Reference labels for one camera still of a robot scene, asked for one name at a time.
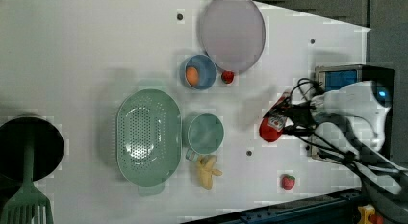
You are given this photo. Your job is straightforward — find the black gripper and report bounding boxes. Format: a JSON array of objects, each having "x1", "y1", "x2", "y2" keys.
[{"x1": 282, "y1": 102, "x2": 317, "y2": 137}]

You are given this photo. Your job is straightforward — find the red felt ketchup bottle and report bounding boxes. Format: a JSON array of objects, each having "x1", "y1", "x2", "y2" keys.
[{"x1": 259, "y1": 91, "x2": 290, "y2": 142}]

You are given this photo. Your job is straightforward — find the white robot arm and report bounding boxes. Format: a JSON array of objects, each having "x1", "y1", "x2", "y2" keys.
[{"x1": 276, "y1": 81, "x2": 407, "y2": 200}]

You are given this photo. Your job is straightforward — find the silver black toaster oven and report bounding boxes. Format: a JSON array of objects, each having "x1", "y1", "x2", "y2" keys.
[{"x1": 312, "y1": 64, "x2": 395, "y2": 157}]

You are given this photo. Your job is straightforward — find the red strawberry toy green leaves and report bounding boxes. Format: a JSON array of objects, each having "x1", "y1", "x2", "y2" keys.
[{"x1": 281, "y1": 175, "x2": 295, "y2": 190}]

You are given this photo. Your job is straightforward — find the small red strawberry toy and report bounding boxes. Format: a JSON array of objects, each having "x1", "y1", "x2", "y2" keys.
[{"x1": 221, "y1": 71, "x2": 235, "y2": 84}]

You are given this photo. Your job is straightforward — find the green mug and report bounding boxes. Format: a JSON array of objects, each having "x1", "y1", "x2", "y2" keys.
[{"x1": 182, "y1": 113, "x2": 224, "y2": 162}]

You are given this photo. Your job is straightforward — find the lilac round plate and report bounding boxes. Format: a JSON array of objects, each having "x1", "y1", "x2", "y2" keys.
[{"x1": 199, "y1": 0, "x2": 266, "y2": 73}]

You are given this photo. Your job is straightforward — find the yellow peeled banana toy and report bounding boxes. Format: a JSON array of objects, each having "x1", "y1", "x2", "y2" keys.
[{"x1": 196, "y1": 155, "x2": 223, "y2": 190}]

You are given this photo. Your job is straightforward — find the blue small bowl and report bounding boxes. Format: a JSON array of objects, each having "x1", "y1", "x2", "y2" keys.
[{"x1": 179, "y1": 54, "x2": 217, "y2": 90}]

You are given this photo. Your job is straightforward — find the orange egg toy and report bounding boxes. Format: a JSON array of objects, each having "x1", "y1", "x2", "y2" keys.
[{"x1": 186, "y1": 67, "x2": 199, "y2": 86}]

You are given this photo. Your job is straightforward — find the yellow orange clamp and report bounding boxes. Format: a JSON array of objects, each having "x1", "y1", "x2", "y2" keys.
[{"x1": 358, "y1": 204, "x2": 384, "y2": 224}]

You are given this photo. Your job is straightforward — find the green oval colander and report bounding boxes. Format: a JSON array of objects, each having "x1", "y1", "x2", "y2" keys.
[{"x1": 115, "y1": 80, "x2": 182, "y2": 196}]

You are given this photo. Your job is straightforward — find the black frying pan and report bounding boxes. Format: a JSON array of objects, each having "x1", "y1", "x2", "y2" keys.
[{"x1": 0, "y1": 116, "x2": 64, "y2": 181}]

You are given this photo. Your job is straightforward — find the green slotted spatula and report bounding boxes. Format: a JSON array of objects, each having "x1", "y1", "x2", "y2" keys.
[{"x1": 1, "y1": 126, "x2": 54, "y2": 224}]

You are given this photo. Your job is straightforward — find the blue metal frame rail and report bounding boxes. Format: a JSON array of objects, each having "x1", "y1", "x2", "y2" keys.
[{"x1": 183, "y1": 189, "x2": 368, "y2": 224}]

